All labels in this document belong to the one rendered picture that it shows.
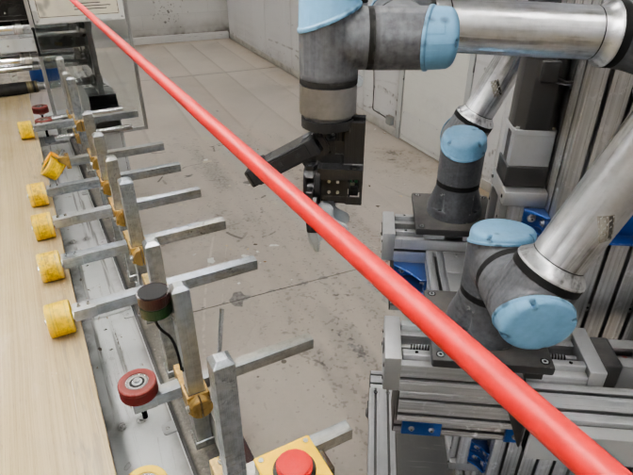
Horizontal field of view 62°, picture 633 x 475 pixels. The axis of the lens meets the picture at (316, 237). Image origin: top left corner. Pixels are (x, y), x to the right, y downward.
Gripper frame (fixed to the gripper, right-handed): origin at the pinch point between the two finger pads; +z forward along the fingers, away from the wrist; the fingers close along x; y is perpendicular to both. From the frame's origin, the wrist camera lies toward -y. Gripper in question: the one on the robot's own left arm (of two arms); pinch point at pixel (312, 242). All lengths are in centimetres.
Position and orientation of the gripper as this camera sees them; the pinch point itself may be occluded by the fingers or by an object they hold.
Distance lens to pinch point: 80.4
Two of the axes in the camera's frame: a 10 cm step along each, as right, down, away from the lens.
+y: 9.9, 0.5, -0.9
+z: 0.0, 8.6, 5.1
